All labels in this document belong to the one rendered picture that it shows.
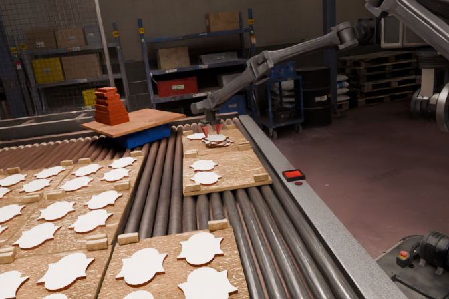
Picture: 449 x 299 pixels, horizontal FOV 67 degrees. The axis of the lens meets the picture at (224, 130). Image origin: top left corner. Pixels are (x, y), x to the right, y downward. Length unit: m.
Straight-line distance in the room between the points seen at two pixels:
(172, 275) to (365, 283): 0.46
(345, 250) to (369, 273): 0.10
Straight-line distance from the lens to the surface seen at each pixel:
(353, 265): 0.96
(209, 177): 1.41
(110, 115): 2.19
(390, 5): 1.06
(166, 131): 2.17
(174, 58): 5.73
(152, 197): 1.38
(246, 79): 1.52
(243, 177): 1.40
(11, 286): 1.08
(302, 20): 7.01
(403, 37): 1.60
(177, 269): 0.94
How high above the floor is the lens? 1.49
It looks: 15 degrees down
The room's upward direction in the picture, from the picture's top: 6 degrees counter-clockwise
